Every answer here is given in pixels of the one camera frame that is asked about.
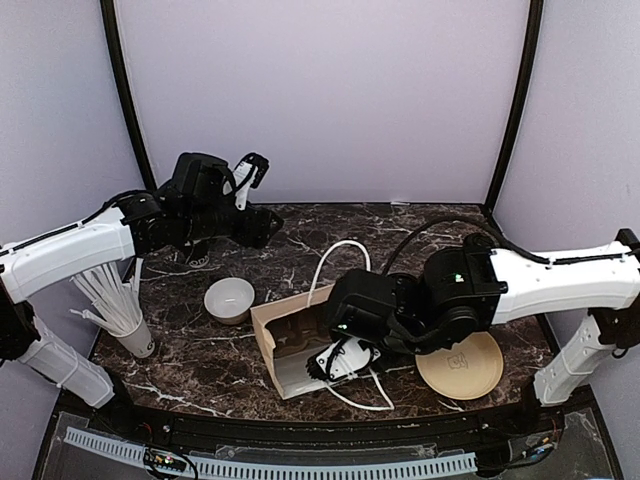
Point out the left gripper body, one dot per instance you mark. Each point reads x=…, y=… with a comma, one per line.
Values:
x=253, y=233

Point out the yellow plate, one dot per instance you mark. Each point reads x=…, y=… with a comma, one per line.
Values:
x=468, y=371

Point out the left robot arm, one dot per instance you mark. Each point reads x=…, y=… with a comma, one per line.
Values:
x=204, y=200

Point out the stack of paper cups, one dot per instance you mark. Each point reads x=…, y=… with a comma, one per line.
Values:
x=196, y=254

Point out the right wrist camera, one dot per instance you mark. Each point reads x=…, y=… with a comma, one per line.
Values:
x=342, y=359

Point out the white ceramic bowl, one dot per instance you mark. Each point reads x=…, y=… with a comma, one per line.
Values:
x=229, y=300

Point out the cup of wrapped straws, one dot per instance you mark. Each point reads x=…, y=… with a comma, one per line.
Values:
x=116, y=306

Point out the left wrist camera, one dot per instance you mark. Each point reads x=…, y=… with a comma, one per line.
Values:
x=247, y=175

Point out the right black frame post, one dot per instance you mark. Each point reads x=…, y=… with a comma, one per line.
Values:
x=516, y=111

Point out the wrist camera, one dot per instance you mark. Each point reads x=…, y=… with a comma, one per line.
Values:
x=342, y=359
x=247, y=175

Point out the black front rail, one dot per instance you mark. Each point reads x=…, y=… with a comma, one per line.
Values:
x=485, y=429

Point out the left black frame post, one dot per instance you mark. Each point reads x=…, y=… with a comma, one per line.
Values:
x=124, y=92

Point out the black frame post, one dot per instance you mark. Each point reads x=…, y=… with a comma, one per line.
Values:
x=516, y=111
x=124, y=92

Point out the brown paper bag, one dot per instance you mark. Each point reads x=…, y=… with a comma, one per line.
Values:
x=288, y=373

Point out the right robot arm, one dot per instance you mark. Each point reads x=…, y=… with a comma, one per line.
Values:
x=487, y=281

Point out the white cable duct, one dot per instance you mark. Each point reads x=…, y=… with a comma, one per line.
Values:
x=252, y=463

